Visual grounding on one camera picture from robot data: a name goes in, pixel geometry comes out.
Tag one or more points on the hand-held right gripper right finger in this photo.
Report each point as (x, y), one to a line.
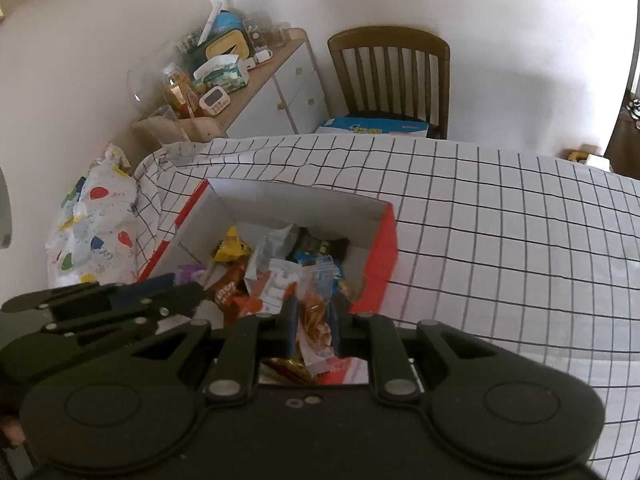
(340, 327)

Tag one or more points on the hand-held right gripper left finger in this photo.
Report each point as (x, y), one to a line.
(290, 327)

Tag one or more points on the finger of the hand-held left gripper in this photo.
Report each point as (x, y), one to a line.
(115, 322)
(140, 294)

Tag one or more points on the clear packet orange crackers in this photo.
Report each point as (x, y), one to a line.
(316, 320)

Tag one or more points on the brown crisps bag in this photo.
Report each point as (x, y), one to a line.
(230, 295)

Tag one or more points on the black foil packet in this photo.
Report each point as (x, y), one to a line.
(325, 245)

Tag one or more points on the yellow foil packet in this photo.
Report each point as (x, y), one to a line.
(231, 247)

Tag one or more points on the red white cardboard box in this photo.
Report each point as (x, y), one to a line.
(300, 205)

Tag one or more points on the balloon printed bag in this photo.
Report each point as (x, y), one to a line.
(95, 220)

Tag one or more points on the brown paper bag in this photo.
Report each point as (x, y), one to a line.
(200, 127)

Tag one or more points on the checkered white tablecloth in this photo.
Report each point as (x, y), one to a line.
(500, 235)

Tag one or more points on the blue printed carton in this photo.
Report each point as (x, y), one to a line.
(370, 125)

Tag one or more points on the white kitchen timer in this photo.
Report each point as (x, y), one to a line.
(215, 102)

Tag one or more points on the orange drink bottle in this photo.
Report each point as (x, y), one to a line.
(177, 87)

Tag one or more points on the large glass vase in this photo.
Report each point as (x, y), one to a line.
(145, 80)

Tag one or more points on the tissue pack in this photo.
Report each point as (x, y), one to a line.
(222, 72)

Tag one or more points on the white wooden sideboard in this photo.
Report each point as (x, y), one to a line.
(295, 90)

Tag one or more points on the small white gadget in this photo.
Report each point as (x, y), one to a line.
(260, 56)

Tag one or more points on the white paper tube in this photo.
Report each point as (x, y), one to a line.
(212, 20)

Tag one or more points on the blue bag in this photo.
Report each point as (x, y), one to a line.
(227, 22)

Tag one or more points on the group of glass jars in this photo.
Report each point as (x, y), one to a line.
(267, 30)

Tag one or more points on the wooden slat-back chair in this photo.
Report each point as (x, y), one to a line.
(387, 37)

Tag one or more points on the yellow white floor item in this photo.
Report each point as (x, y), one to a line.
(587, 159)

